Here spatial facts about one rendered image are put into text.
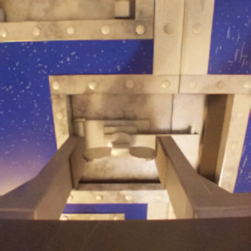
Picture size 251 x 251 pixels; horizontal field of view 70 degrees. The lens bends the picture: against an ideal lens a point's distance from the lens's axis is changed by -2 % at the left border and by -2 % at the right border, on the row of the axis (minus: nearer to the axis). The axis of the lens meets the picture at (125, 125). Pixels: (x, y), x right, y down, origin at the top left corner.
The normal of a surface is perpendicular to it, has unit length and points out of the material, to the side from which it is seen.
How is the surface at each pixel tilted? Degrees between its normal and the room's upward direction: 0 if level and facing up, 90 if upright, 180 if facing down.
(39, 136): 90
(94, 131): 90
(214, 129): 90
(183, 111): 90
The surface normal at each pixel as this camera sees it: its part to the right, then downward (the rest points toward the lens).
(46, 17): 0.00, 0.29
